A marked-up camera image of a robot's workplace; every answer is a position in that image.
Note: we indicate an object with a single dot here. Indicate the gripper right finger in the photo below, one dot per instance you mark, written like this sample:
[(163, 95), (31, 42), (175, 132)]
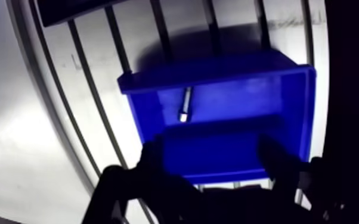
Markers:
[(279, 162)]

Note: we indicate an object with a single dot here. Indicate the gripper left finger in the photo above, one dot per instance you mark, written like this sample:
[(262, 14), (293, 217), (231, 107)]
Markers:
[(154, 187)]

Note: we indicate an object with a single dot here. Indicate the blue bin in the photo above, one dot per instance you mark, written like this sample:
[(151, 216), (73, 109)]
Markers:
[(229, 119)]

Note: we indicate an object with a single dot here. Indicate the steel bolt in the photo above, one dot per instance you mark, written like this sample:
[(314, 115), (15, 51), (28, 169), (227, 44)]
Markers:
[(185, 106)]

